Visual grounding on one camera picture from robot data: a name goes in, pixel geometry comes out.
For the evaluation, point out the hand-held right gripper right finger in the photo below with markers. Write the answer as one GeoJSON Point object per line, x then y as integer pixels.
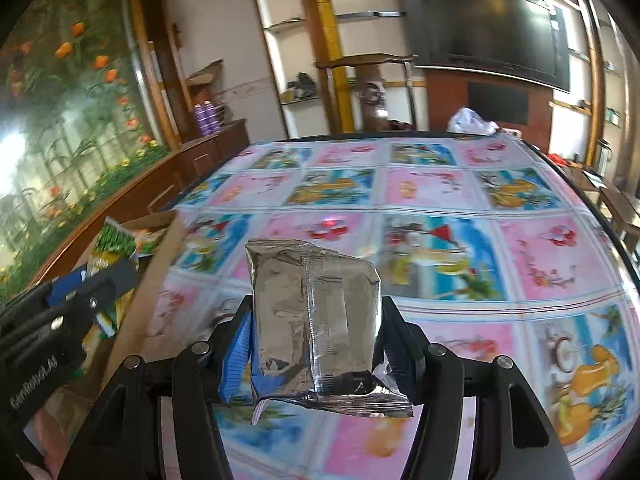
{"type": "Point", "coordinates": [395, 340]}

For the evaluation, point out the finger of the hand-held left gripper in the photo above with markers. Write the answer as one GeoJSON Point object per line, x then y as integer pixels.
{"type": "Point", "coordinates": [100, 290]}
{"type": "Point", "coordinates": [65, 287]}

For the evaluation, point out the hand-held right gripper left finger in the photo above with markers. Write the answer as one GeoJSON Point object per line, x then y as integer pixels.
{"type": "Point", "coordinates": [237, 355]}

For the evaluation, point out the yellow cracker packet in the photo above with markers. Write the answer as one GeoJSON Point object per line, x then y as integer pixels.
{"type": "Point", "coordinates": [107, 317]}

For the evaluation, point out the green snack packet yellow label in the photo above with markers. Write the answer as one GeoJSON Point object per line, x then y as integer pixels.
{"type": "Point", "coordinates": [112, 245]}

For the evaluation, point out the cardboard box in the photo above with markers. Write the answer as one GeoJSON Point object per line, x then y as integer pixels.
{"type": "Point", "coordinates": [145, 320]}

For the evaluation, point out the silver foil snack packet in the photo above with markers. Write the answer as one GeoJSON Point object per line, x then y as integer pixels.
{"type": "Point", "coordinates": [310, 320]}

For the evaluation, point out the person's left hand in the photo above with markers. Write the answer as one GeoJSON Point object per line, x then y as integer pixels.
{"type": "Point", "coordinates": [50, 437]}

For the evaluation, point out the printed fruit tablecloth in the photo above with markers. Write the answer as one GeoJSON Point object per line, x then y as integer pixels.
{"type": "Point", "coordinates": [450, 200]}

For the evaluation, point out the purple spray can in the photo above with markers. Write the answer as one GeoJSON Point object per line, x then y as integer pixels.
{"type": "Point", "coordinates": [200, 120]}
{"type": "Point", "coordinates": [210, 119]}

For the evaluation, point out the white plastic bag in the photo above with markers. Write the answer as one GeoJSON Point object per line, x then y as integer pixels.
{"type": "Point", "coordinates": [470, 122]}

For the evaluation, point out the wooden plank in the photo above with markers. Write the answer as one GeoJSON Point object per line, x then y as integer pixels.
{"type": "Point", "coordinates": [205, 74]}

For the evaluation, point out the wooden chair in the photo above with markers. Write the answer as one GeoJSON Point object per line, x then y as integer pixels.
{"type": "Point", "coordinates": [370, 95]}

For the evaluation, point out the wooden side table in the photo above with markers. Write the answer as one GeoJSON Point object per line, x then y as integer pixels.
{"type": "Point", "coordinates": [615, 210]}

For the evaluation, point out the dark green bag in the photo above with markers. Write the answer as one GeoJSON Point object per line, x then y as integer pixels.
{"type": "Point", "coordinates": [302, 85]}

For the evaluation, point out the black television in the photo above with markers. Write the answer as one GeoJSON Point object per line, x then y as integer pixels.
{"type": "Point", "coordinates": [480, 25]}

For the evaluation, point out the flower wall mural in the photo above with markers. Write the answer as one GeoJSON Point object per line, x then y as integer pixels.
{"type": "Point", "coordinates": [60, 110]}

